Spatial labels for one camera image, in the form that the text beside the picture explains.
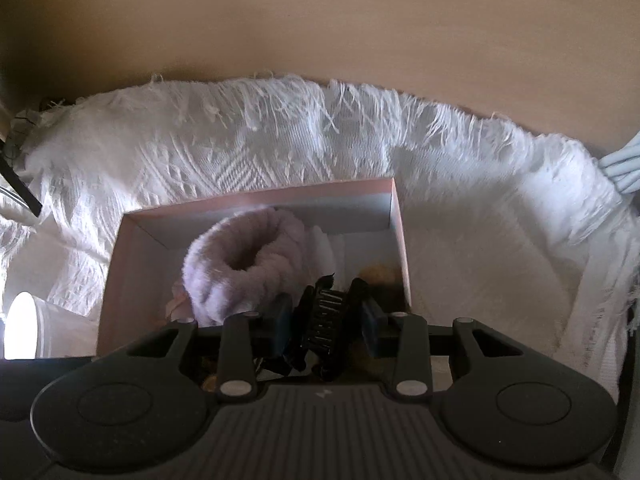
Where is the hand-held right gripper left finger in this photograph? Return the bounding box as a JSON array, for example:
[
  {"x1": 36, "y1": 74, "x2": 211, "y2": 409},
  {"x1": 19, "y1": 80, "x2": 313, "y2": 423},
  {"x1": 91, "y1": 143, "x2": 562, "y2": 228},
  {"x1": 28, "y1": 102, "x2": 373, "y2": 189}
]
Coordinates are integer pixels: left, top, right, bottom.
[{"x1": 75, "y1": 294, "x2": 294, "y2": 400}]

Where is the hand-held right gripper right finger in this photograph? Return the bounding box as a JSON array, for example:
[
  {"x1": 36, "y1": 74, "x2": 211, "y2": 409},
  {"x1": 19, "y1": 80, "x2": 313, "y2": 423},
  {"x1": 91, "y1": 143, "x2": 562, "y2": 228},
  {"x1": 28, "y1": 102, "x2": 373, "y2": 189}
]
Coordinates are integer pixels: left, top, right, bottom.
[{"x1": 360, "y1": 300, "x2": 581, "y2": 399}]

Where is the black hair claw clip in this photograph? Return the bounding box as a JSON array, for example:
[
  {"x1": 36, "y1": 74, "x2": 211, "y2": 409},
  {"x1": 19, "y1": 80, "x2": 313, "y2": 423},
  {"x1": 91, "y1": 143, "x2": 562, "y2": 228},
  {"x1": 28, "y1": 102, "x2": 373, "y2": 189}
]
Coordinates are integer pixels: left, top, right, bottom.
[{"x1": 282, "y1": 272, "x2": 372, "y2": 382}]

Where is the pink white fabric hair tie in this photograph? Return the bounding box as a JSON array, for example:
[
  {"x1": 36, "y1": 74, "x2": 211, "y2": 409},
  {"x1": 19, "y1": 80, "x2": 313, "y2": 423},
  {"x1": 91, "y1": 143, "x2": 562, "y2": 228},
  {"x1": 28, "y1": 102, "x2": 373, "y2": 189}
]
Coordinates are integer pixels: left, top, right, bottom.
[{"x1": 166, "y1": 280, "x2": 195, "y2": 322}]

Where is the pink cardboard box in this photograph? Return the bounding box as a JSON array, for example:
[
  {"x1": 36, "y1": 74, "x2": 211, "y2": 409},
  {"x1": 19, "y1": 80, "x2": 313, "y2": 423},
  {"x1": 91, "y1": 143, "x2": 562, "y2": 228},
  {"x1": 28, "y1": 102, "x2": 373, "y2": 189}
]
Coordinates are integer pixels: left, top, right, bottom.
[{"x1": 96, "y1": 177, "x2": 414, "y2": 361}]

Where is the purple fluffy scrunchie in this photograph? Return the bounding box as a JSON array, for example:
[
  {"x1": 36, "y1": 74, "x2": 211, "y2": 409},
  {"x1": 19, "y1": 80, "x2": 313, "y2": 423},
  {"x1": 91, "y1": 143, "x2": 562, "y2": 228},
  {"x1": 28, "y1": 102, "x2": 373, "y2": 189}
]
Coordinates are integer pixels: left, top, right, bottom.
[{"x1": 181, "y1": 207, "x2": 312, "y2": 327}]

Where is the white fringed cloth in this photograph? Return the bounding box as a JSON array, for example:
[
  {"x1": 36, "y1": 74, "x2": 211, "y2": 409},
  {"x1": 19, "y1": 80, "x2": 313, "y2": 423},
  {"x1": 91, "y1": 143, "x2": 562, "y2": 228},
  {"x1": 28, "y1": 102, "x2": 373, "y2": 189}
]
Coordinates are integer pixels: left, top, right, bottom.
[{"x1": 0, "y1": 72, "x2": 640, "y2": 403}]

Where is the white cup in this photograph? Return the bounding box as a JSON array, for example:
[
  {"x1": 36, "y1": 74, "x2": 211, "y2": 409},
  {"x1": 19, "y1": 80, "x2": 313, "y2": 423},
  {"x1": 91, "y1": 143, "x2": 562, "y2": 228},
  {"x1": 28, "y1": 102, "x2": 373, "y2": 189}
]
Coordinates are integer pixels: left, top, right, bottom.
[{"x1": 2, "y1": 291, "x2": 102, "y2": 361}]

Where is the black metal bar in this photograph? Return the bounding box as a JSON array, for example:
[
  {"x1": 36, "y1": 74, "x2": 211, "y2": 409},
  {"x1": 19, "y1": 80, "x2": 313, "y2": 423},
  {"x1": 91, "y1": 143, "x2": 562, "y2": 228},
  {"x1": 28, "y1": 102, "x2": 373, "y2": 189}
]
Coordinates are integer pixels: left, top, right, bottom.
[{"x1": 0, "y1": 136, "x2": 44, "y2": 219}]

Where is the white plug and cable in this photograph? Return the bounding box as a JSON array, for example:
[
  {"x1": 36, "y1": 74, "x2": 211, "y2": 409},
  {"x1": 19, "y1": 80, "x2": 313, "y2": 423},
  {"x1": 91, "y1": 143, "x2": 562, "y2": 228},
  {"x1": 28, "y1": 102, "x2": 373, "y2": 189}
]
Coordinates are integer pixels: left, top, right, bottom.
[{"x1": 599, "y1": 130, "x2": 640, "y2": 194}]

